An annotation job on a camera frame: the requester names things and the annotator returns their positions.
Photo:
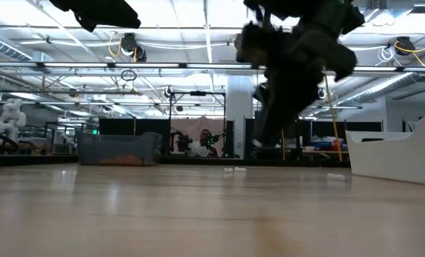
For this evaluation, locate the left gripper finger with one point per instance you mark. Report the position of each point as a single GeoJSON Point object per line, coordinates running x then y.
{"type": "Point", "coordinates": [105, 14]}

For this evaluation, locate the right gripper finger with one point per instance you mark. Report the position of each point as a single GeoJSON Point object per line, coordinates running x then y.
{"type": "Point", "coordinates": [262, 94]}
{"type": "Point", "coordinates": [287, 103]}

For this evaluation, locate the black background robot arm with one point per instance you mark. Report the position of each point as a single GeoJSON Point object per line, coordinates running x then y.
{"type": "Point", "coordinates": [226, 141]}
{"type": "Point", "coordinates": [182, 141]}

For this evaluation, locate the small round ceiling reel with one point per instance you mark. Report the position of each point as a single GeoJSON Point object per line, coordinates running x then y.
{"type": "Point", "coordinates": [322, 93]}

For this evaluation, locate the cluttered background workbench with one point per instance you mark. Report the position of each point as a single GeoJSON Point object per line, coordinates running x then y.
{"type": "Point", "coordinates": [323, 144]}

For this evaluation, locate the long ceiling light strip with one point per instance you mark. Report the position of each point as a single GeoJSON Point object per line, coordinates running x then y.
{"type": "Point", "coordinates": [144, 65]}

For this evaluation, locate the pink backdrop cloth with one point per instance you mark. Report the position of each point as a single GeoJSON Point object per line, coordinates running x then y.
{"type": "Point", "coordinates": [187, 125]}

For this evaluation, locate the person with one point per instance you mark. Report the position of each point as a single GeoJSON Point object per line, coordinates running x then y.
{"type": "Point", "coordinates": [200, 148]}

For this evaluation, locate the white plastic bin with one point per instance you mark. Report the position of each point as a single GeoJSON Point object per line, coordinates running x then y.
{"type": "Point", "coordinates": [394, 160]}

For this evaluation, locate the small white background robot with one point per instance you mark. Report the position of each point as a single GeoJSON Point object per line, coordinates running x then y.
{"type": "Point", "coordinates": [68, 140]}

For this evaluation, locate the dark grey plastic bin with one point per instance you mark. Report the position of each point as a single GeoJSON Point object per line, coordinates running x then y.
{"type": "Point", "coordinates": [120, 150]}

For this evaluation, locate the large white background robot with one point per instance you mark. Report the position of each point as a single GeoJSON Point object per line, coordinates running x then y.
{"type": "Point", "coordinates": [11, 119]}

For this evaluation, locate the yellow background post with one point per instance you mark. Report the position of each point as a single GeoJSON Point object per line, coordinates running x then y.
{"type": "Point", "coordinates": [332, 110]}

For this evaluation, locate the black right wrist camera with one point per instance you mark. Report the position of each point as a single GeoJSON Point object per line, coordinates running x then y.
{"type": "Point", "coordinates": [250, 43]}

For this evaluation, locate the black background rig frame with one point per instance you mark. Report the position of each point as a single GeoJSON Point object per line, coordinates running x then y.
{"type": "Point", "coordinates": [197, 93]}

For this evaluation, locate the silver ventilation duct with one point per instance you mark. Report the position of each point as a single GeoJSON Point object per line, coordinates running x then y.
{"type": "Point", "coordinates": [5, 48]}
{"type": "Point", "coordinates": [383, 85]}

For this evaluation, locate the black table frame rail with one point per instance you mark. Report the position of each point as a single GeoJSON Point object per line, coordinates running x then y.
{"type": "Point", "coordinates": [38, 160]}

